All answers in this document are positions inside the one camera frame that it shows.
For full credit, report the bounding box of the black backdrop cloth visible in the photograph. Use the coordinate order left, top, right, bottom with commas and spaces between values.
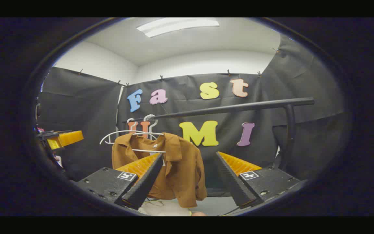
38, 32, 345, 195

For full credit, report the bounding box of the row of small cloth clips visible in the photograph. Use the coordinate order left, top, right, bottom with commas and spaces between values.
78, 48, 280, 88

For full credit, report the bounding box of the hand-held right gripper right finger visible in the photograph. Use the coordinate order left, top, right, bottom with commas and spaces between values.
215, 151, 301, 209

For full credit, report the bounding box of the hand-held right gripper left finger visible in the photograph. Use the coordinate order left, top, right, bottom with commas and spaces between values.
75, 153, 164, 210

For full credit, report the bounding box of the brown shirt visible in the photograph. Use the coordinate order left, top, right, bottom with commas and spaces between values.
111, 132, 207, 208

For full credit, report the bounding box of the white laundry hamper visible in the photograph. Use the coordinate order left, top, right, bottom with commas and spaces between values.
138, 199, 192, 216

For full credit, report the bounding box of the black clothes rack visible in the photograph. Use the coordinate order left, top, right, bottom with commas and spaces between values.
122, 97, 316, 171

